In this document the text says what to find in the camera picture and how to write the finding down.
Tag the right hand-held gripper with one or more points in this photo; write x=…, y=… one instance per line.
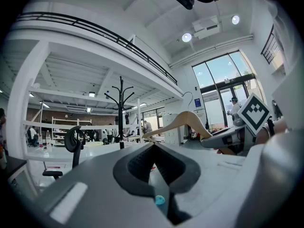
x=253, y=114

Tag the white metal shelving unit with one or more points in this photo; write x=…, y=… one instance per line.
x=59, y=126

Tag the tall glass entrance window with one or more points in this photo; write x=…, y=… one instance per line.
x=218, y=72

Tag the blue wall poster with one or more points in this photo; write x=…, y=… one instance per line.
x=198, y=102

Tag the dark wooden desk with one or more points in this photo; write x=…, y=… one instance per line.
x=12, y=164

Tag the clear water bottle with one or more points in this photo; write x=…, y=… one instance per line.
x=108, y=95

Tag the round ceiling lamp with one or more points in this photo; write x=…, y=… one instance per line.
x=235, y=19
x=186, y=37

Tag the short black mezzanine railing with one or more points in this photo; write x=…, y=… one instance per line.
x=265, y=56

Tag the black coat rack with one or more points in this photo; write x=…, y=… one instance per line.
x=121, y=117

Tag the white lockers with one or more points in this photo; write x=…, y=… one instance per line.
x=174, y=136

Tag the wooden hanger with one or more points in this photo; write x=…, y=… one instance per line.
x=187, y=119

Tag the person's right forearm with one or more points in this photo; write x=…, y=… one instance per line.
x=280, y=127

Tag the white storage shelves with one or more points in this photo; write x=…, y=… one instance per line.
x=71, y=120

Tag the long black mezzanine railing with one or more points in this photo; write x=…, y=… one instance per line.
x=166, y=73

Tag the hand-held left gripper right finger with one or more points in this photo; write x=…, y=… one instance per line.
x=187, y=172

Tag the red label bottle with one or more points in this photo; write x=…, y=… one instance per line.
x=48, y=141

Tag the fluorescent ceiling light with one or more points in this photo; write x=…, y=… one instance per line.
x=44, y=104

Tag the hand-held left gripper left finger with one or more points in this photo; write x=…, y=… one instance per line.
x=123, y=172

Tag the white ceiling air conditioner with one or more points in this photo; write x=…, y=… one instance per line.
x=205, y=25

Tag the black office chair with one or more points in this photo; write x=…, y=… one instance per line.
x=76, y=158

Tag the square ceiling light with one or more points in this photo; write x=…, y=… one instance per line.
x=92, y=94

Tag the blue cloth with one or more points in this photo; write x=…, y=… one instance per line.
x=159, y=199

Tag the black framed window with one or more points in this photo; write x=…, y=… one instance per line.
x=152, y=115

